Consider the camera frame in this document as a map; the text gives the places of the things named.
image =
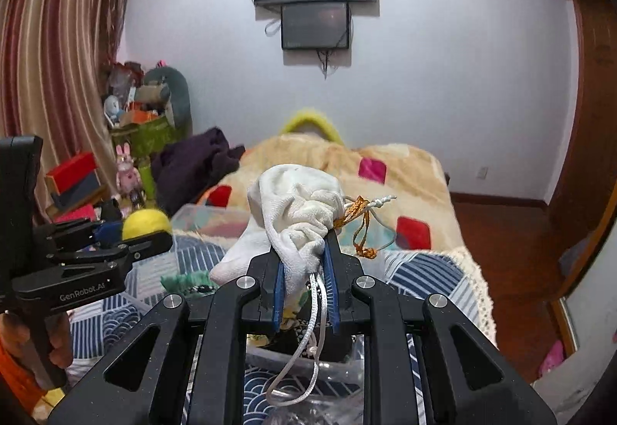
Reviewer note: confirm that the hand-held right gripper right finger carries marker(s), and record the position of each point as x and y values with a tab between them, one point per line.
331	295

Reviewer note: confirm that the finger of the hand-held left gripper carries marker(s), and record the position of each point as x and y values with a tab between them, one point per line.
110	232
144	247

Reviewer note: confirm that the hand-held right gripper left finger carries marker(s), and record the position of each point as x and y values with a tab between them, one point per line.
278	295

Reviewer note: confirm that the yellow felt ball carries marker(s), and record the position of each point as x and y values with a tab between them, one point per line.
146	221

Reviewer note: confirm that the person's left forearm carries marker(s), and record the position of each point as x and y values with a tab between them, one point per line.
17	374

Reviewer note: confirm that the person's left hand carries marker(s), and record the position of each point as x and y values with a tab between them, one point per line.
60	340

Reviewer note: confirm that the dark grey box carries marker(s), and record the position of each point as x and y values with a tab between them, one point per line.
79	196

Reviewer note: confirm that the green tasselled item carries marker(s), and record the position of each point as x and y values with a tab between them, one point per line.
185	281

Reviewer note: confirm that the pink rabbit doll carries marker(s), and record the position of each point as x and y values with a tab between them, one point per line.
127	174

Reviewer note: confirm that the red box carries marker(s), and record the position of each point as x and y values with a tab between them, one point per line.
72	172

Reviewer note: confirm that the blue patchwork quilt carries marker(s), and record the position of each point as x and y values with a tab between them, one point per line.
424	270

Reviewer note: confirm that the dark purple cloth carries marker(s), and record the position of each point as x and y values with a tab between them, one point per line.
193	164

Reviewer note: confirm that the clear plastic bag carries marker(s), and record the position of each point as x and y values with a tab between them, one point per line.
337	398

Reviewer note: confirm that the blue white cat doll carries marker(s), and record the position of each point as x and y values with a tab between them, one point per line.
112	109

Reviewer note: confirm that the beige blanket with coloured squares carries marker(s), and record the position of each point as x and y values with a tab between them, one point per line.
409	184

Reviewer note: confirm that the grey plush toy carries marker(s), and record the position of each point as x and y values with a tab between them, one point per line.
177	97

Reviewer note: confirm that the striped red beige curtain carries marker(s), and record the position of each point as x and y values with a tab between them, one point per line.
46	49

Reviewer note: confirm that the pink cloth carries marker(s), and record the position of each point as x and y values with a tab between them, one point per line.
552	360

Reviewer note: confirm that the wooden wardrobe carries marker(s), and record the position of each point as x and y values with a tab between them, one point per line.
593	82

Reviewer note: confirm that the white wall socket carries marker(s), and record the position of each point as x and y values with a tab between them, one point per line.
483	173

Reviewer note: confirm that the small black wall monitor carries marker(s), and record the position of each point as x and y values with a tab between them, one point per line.
315	26

